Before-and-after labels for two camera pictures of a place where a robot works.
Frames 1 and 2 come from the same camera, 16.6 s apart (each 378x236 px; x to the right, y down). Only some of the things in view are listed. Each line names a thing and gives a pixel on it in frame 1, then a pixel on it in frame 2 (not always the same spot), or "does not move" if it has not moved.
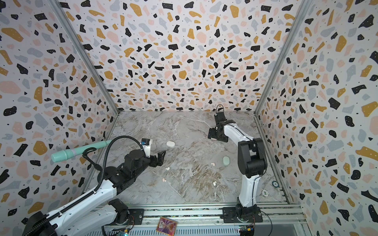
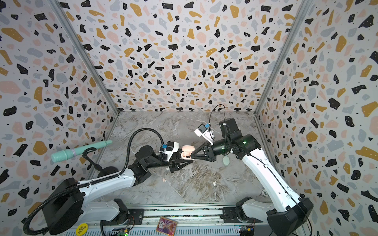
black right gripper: (215, 132) → (208, 150)
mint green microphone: (72, 152) does not move
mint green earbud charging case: (226, 161) does not move
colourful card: (167, 226) does not move
